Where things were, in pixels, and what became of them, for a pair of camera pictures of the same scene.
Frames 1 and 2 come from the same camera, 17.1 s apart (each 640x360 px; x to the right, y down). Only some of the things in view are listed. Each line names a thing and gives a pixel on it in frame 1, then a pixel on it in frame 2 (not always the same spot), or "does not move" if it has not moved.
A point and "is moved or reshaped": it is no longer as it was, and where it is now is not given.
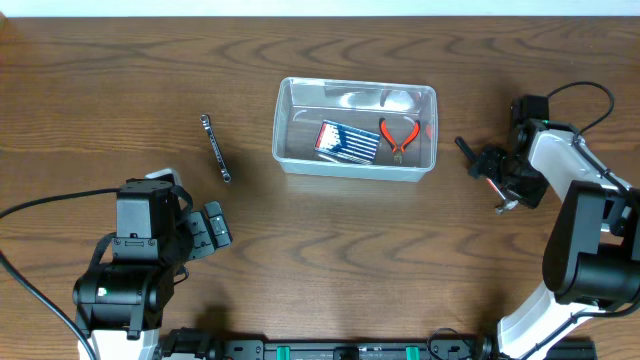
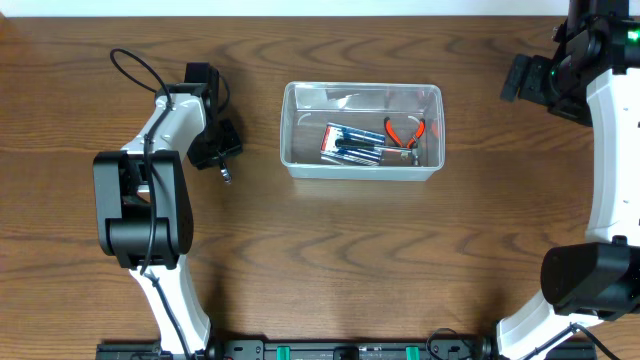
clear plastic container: (355, 128) does not move
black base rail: (200, 344) does not move
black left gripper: (201, 232) -> (216, 148)
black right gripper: (493, 170) -> (522, 80)
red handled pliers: (398, 150) is moved or reshaped
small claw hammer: (506, 204) -> (405, 150)
